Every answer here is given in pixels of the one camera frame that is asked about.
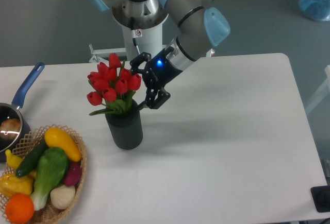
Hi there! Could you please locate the white bolt post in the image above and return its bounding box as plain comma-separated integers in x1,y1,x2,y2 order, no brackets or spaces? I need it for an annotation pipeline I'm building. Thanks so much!
206,49,215,57

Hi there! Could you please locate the dark green cucumber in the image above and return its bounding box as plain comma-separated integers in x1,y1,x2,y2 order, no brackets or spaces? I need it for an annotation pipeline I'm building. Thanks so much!
15,140,48,177

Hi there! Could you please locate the yellow squash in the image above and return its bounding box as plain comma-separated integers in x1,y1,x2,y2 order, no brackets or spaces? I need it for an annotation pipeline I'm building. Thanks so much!
44,127,82,162

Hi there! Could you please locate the brown bread bun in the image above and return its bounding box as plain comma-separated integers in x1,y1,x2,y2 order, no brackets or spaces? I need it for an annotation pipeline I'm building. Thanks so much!
1,118,21,141

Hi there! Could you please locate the orange fruit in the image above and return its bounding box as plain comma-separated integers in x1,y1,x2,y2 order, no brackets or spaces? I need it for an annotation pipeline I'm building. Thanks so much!
5,194,34,223

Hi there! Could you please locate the woven wicker basket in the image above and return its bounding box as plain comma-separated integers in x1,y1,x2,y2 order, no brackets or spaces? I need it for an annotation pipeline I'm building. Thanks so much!
11,125,87,223

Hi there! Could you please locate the white metal base frame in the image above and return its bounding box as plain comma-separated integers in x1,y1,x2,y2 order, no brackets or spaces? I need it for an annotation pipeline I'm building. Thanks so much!
88,38,178,64

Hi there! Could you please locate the white frame at right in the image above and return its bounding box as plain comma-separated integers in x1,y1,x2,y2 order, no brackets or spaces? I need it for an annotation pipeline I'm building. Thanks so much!
305,65,329,115

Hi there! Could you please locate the green bok choy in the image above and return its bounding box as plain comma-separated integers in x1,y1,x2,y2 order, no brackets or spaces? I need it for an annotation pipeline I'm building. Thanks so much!
30,147,69,211

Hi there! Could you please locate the red tulip bouquet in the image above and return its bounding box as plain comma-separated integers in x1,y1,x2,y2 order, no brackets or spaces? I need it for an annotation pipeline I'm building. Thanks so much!
87,53,142,116

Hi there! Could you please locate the yellow bell pepper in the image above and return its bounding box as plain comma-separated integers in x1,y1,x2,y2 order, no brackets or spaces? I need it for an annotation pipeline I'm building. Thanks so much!
1,173,34,198

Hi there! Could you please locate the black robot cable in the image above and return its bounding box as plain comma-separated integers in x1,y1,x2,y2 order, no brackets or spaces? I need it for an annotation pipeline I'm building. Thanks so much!
129,17,143,61

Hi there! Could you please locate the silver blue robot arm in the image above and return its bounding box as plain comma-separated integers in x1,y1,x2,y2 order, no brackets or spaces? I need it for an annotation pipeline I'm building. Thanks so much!
92,0,230,109

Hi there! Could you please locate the yellow banana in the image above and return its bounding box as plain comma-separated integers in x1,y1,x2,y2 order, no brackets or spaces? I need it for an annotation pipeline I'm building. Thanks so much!
5,149,23,171

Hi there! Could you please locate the white garlic bulb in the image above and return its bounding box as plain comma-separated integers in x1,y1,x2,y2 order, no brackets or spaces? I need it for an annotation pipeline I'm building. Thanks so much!
50,185,75,210

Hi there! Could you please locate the dark grey ribbed vase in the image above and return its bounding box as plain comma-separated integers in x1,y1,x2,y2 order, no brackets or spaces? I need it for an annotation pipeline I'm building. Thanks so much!
105,100,143,150

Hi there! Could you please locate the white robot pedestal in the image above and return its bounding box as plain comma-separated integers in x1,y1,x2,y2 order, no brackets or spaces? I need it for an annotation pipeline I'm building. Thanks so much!
121,24,163,61

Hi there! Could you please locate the blue handled saucepan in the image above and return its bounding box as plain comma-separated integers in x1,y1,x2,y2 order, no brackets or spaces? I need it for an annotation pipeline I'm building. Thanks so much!
1,62,45,163

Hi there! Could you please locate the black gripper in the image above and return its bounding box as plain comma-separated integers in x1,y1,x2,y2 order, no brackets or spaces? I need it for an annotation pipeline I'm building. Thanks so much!
129,49,182,110

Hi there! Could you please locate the black device at edge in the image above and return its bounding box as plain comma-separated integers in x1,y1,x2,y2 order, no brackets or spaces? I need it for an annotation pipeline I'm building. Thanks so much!
310,185,329,213

